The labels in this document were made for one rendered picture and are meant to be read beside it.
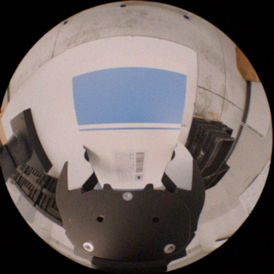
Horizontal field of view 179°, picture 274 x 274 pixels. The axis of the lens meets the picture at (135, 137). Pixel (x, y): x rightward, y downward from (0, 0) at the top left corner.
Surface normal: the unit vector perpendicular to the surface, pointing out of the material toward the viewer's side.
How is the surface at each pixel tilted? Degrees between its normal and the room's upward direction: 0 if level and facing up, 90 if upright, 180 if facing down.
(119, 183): 0
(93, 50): 0
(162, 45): 0
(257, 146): 90
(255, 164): 90
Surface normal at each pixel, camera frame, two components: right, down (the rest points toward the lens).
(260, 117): -1.00, 0.00
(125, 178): 0.04, 0.49
